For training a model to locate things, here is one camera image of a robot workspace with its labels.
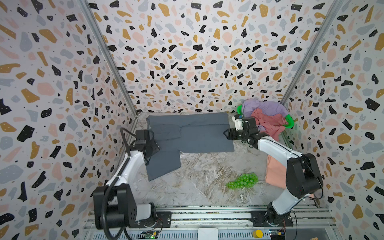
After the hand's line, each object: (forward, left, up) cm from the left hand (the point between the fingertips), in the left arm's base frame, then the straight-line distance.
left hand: (152, 146), depth 86 cm
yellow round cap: (-42, -52, -6) cm, 67 cm away
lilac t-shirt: (+38, -83, -5) cm, 92 cm away
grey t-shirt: (+19, -11, -13) cm, 26 cm away
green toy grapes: (-17, -52, -9) cm, 56 cm away
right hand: (+9, -44, +4) cm, 45 cm away
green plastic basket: (+19, -91, -5) cm, 93 cm away
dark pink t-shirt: (+20, -79, -5) cm, 82 cm away
